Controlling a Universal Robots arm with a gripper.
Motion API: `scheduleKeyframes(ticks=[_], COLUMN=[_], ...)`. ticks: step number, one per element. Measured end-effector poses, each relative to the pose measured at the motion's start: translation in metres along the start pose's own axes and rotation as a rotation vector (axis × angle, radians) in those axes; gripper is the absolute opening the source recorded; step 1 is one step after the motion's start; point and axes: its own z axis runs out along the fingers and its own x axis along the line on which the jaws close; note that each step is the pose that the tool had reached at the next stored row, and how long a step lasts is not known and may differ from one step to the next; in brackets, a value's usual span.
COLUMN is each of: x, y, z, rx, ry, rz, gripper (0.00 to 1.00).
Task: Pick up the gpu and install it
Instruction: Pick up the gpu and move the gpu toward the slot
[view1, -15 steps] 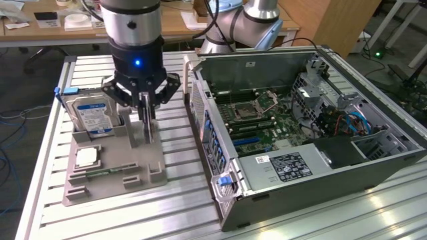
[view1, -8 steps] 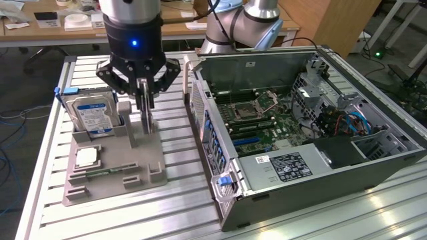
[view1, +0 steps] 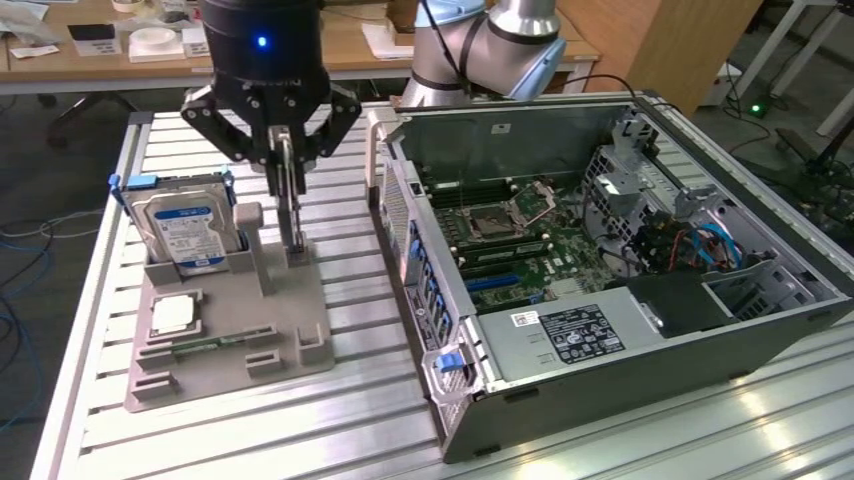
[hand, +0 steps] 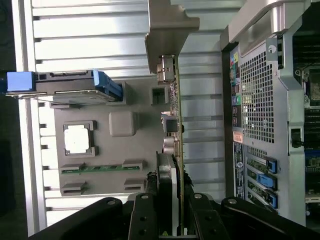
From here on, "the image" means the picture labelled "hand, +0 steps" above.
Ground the green motherboard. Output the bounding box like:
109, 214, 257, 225
292, 34, 320, 218

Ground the disk with blue carrier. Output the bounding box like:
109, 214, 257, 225
0, 69, 124, 106

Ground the grey parts rack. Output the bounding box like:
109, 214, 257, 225
49, 79, 169, 201

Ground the CPU socket silver frame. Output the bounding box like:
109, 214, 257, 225
296, 66, 320, 101

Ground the silver case corner handle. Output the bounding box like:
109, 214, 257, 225
226, 0, 312, 43

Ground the silver CPU chip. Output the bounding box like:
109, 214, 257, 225
63, 126, 91, 154

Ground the grey open PC case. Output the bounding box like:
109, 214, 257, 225
219, 0, 320, 240

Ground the green RAM stick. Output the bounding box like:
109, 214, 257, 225
61, 165, 141, 174

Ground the blue card retention clip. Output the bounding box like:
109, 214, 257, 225
256, 173, 279, 191
265, 156, 279, 174
267, 190, 279, 209

